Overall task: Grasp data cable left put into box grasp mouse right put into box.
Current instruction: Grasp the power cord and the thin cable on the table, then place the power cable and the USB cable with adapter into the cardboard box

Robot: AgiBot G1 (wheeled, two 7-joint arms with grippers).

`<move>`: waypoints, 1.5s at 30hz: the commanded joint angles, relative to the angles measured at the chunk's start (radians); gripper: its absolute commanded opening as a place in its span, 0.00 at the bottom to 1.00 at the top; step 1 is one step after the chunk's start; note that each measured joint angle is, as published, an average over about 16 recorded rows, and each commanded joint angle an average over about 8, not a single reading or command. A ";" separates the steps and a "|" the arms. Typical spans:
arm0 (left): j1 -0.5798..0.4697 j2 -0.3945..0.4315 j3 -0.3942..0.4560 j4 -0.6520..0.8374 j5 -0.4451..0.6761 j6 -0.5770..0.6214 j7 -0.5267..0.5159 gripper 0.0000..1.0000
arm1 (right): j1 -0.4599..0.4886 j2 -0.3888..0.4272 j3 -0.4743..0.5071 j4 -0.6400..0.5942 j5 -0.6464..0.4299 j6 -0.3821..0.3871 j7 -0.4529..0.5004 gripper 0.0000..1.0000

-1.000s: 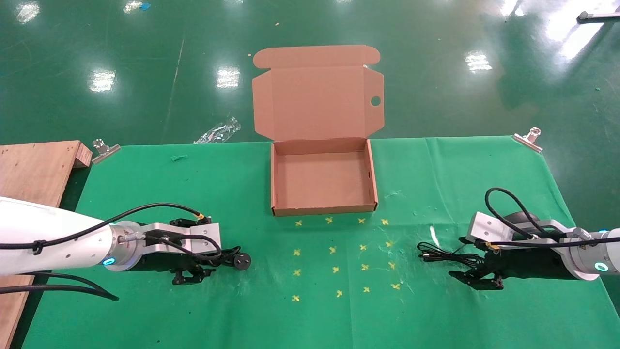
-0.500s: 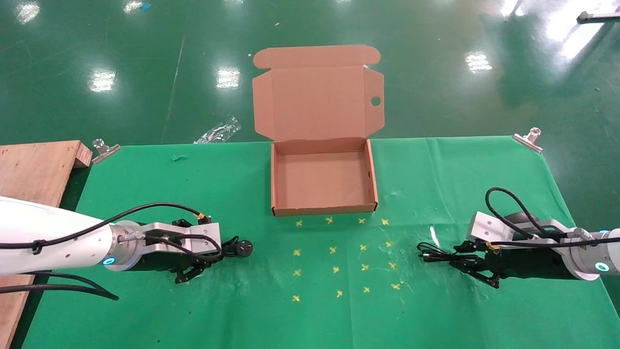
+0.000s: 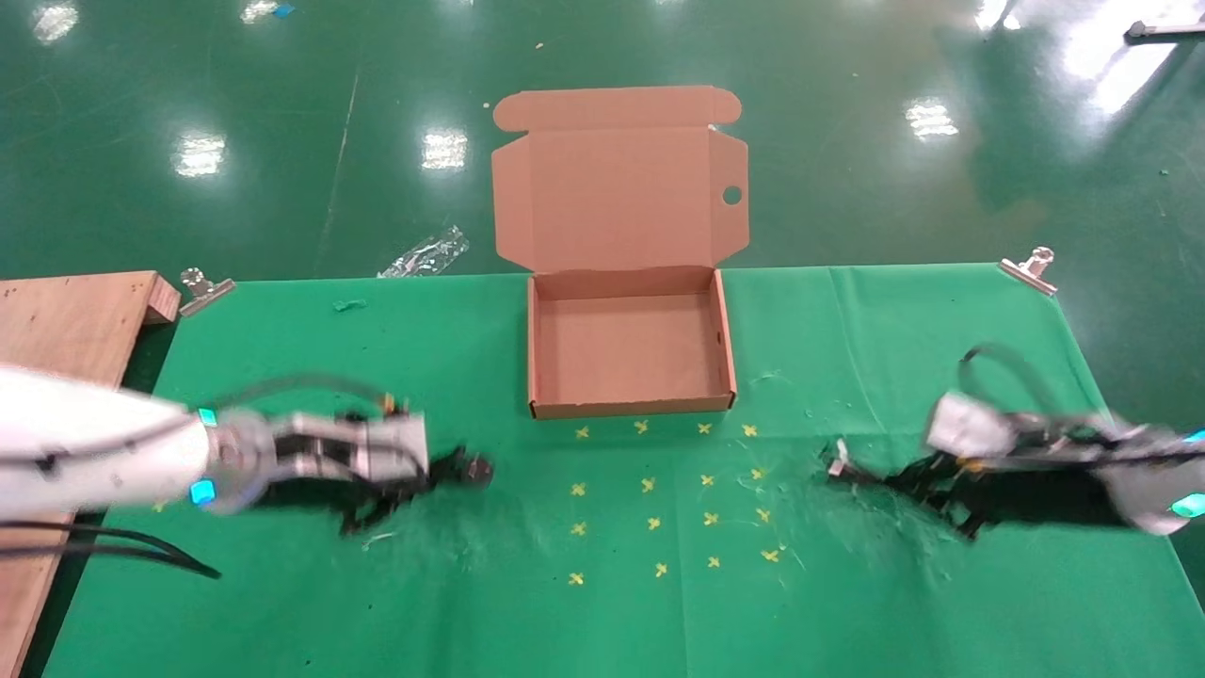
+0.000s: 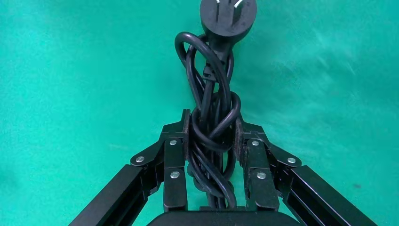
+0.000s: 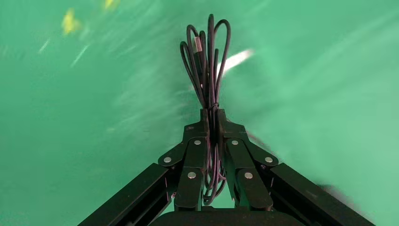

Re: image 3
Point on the open brown cardboard box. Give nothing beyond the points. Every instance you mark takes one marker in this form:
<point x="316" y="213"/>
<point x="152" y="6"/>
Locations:
<point x="621" y="188"/>

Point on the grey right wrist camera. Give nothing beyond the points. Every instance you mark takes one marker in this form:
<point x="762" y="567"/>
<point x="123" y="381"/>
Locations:
<point x="970" y="424"/>

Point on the silver binder clip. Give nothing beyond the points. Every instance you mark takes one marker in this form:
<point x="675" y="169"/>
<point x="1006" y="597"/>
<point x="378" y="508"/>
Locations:
<point x="202" y="290"/>
<point x="1031" y="268"/>

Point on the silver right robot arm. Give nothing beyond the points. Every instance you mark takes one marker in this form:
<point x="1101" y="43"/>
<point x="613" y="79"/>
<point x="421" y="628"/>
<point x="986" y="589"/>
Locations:
<point x="1158" y="480"/>

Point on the small green scrap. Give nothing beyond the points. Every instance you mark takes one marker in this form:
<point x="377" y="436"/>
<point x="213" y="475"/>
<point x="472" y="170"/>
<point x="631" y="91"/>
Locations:
<point x="348" y="304"/>

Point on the wooden board table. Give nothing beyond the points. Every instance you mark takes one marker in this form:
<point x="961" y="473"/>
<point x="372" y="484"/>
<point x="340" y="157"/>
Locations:
<point x="66" y="320"/>

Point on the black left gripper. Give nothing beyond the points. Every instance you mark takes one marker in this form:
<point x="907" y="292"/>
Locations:
<point x="311" y="492"/>

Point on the clear plastic wrapper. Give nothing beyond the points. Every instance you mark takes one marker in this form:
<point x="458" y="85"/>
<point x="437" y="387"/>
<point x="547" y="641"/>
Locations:
<point x="428" y="252"/>

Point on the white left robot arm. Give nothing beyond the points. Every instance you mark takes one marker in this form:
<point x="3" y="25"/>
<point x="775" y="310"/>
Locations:
<point x="94" y="443"/>

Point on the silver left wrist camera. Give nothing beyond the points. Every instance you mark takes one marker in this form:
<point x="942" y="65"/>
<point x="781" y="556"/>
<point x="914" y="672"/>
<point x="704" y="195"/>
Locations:
<point x="400" y="443"/>

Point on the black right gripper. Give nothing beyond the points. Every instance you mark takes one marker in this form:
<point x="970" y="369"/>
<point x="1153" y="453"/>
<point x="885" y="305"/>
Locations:
<point x="1045" y="494"/>

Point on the small white scrap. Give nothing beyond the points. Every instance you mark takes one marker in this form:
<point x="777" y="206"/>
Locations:
<point x="838" y="461"/>

